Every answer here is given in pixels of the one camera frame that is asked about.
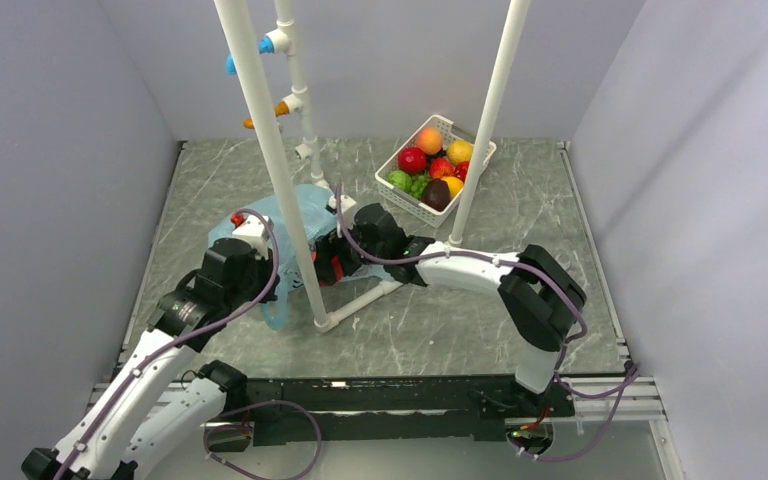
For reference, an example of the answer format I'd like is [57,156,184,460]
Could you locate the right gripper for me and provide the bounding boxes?
[309,216,389,285]

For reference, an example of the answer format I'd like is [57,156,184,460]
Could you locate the blue plastic bag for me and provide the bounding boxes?
[207,184,372,333]

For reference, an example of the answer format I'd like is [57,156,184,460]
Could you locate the orange red fake peach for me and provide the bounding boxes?
[415,127,444,155]

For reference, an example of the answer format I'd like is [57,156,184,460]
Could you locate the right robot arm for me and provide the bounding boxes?
[311,204,587,415]

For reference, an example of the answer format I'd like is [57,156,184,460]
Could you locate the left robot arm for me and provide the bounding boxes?
[21,234,280,479]

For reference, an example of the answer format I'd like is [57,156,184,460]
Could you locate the green fake fruit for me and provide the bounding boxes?
[386,169,413,193]

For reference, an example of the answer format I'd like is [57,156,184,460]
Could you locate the green fake grapes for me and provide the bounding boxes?
[408,174,431,200]

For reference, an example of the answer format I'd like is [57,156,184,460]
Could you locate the dark fake avocado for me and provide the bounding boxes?
[420,178,451,212]

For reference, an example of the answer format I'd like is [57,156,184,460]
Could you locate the red fake apple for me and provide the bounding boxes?
[397,146,428,175]

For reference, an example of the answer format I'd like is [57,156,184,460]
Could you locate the orange fake fruit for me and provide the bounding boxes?
[441,176,464,200]

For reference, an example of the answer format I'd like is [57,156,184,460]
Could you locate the small red fake fruit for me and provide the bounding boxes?
[454,161,470,183]

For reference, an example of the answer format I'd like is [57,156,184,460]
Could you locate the yellow fake lemon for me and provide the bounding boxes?
[446,139,473,165]

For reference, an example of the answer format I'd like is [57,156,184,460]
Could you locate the white plastic basket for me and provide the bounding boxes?
[374,114,476,227]

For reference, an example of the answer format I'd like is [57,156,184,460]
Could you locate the orange toy faucet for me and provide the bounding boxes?
[243,100,291,130]

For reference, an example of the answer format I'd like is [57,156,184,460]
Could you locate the blue toy faucet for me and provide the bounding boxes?
[225,36,275,76]

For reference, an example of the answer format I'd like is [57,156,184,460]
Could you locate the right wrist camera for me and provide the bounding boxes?
[329,195,359,223]

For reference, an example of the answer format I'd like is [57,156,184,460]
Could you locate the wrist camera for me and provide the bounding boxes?
[329,195,359,223]
[230,212,273,259]

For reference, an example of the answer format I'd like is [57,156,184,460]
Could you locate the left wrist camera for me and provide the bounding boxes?
[230,212,273,259]

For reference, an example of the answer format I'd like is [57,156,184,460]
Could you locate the white PVC pipe frame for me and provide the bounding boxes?
[215,1,530,332]

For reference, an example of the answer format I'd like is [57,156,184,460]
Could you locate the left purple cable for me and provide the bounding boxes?
[52,208,324,480]

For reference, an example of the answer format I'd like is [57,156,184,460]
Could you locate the purple cable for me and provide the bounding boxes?
[332,182,642,464]
[52,208,324,480]

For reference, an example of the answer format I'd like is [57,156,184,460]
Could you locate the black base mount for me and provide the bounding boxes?
[180,376,576,455]

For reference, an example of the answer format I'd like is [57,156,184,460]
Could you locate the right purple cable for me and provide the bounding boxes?
[332,182,642,464]

